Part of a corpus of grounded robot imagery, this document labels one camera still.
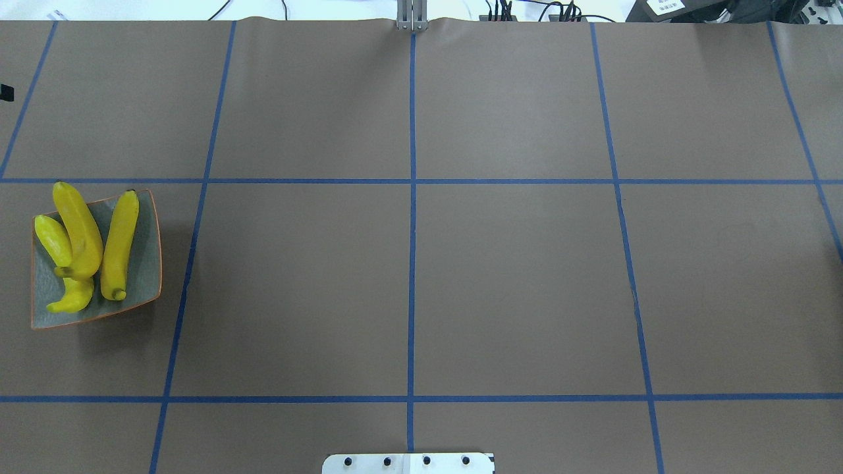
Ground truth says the aluminium frame post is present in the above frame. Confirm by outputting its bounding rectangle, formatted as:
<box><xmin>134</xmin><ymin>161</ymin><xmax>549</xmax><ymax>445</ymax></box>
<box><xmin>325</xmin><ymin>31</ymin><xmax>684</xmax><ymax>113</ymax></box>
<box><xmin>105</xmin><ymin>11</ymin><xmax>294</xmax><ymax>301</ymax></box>
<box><xmin>396</xmin><ymin>0</ymin><xmax>428</xmax><ymax>32</ymax></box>

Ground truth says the grey square plate orange rim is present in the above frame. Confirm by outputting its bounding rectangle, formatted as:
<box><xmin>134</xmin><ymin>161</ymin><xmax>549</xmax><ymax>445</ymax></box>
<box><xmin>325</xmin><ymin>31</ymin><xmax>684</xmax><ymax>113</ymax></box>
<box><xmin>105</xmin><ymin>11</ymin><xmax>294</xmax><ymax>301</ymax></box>
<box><xmin>30</xmin><ymin>189</ymin><xmax>162</xmax><ymax>330</ymax></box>

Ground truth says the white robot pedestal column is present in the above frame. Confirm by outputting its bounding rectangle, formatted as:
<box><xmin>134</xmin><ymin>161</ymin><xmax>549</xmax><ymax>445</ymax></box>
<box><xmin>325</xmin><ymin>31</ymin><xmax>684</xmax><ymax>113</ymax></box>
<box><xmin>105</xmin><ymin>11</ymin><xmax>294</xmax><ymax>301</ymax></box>
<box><xmin>321</xmin><ymin>452</ymin><xmax>496</xmax><ymax>473</ymax></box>

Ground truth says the black box white label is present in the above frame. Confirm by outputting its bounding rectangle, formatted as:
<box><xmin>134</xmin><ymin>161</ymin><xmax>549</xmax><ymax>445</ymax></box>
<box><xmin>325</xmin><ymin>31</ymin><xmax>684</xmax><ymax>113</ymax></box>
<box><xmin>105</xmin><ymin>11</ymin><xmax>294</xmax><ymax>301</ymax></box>
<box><xmin>626</xmin><ymin>0</ymin><xmax>732</xmax><ymax>23</ymax></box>

